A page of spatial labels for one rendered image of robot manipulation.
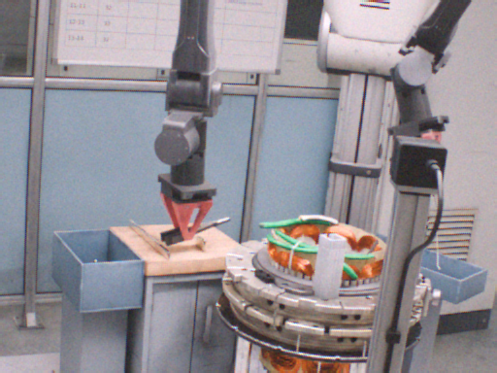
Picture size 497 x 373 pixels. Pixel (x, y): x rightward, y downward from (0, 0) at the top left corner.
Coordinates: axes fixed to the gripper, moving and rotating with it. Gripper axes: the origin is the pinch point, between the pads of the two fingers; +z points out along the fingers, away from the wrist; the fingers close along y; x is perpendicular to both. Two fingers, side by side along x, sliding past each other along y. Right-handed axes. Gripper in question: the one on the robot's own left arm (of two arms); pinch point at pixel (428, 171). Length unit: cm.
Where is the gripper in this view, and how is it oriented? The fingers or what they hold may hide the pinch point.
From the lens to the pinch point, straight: 150.5
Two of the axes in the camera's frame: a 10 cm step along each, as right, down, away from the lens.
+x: 4.8, -0.6, 8.7
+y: 8.5, -2.0, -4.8
